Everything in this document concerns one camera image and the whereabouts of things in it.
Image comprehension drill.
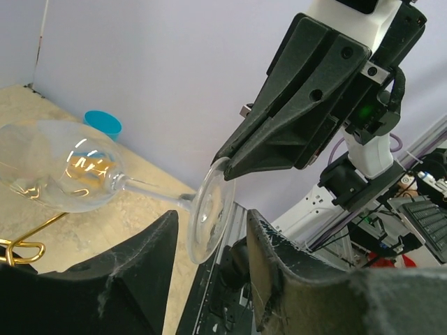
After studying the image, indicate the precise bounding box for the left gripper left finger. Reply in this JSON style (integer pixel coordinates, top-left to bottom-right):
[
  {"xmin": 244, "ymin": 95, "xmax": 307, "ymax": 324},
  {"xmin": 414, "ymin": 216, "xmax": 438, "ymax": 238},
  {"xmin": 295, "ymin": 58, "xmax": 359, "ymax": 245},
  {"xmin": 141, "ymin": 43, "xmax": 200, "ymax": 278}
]
[{"xmin": 1, "ymin": 210, "xmax": 179, "ymax": 334}]

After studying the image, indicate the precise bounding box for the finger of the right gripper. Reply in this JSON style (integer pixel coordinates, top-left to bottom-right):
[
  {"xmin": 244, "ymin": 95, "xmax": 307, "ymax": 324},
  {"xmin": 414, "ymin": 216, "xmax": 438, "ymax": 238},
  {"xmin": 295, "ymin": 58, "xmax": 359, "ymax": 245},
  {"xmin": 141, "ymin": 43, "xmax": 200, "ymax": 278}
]
[{"xmin": 224, "ymin": 34, "xmax": 370, "ymax": 181}]

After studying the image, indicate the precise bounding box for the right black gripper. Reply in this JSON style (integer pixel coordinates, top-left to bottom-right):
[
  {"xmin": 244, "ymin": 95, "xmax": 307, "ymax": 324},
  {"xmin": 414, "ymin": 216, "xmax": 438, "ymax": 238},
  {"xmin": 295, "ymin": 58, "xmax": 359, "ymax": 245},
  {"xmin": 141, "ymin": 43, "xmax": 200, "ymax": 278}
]
[{"xmin": 213, "ymin": 3, "xmax": 427, "ymax": 171}]

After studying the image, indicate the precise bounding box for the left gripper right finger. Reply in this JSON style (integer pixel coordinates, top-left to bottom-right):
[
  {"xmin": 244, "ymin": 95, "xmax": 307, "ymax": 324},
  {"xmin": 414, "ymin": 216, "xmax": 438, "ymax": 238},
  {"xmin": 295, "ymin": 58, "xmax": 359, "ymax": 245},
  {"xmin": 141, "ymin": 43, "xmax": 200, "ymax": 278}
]
[{"xmin": 247, "ymin": 209, "xmax": 446, "ymax": 334}]

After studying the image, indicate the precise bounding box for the clear wine glass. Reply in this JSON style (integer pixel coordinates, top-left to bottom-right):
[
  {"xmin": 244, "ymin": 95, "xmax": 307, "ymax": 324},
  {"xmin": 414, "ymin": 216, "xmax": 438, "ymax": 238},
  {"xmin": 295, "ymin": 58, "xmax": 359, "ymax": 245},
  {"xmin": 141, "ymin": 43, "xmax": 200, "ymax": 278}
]
[{"xmin": 1, "ymin": 119, "xmax": 235, "ymax": 265}]

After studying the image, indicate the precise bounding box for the blue wine glass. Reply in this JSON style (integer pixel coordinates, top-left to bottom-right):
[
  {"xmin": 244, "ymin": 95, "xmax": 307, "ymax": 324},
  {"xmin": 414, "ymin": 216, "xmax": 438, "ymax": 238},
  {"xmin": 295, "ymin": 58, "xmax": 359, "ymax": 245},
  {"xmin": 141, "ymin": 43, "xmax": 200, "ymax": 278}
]
[{"xmin": 83, "ymin": 110, "xmax": 122, "ymax": 142}]

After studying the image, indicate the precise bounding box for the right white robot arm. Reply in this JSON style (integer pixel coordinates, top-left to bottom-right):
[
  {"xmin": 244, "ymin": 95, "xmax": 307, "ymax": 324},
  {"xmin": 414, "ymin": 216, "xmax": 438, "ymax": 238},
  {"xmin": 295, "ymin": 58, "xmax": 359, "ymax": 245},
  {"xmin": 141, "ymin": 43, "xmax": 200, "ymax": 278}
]
[{"xmin": 216, "ymin": 1, "xmax": 427, "ymax": 251}]

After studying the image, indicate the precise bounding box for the gold wine glass rack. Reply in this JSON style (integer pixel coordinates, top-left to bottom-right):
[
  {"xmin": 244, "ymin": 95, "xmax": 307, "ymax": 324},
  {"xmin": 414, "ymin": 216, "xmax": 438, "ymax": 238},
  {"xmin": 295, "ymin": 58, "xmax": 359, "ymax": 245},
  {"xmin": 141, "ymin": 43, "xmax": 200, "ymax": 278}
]
[{"xmin": 1, "ymin": 212, "xmax": 68, "ymax": 267}]

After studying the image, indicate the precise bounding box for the laptop keyboard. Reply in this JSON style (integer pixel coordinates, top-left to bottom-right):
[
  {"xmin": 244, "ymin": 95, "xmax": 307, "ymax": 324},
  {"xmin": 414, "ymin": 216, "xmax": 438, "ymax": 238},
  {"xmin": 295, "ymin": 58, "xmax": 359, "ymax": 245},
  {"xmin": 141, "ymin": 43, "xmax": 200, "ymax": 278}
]
[{"xmin": 388, "ymin": 196, "xmax": 446, "ymax": 265}]

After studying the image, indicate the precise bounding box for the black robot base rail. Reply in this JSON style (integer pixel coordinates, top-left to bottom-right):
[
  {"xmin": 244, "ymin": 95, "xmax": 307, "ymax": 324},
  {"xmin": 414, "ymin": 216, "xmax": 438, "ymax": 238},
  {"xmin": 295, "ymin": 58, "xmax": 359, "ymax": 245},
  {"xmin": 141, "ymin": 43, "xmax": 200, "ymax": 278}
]
[{"xmin": 176, "ymin": 203, "xmax": 255, "ymax": 334}]

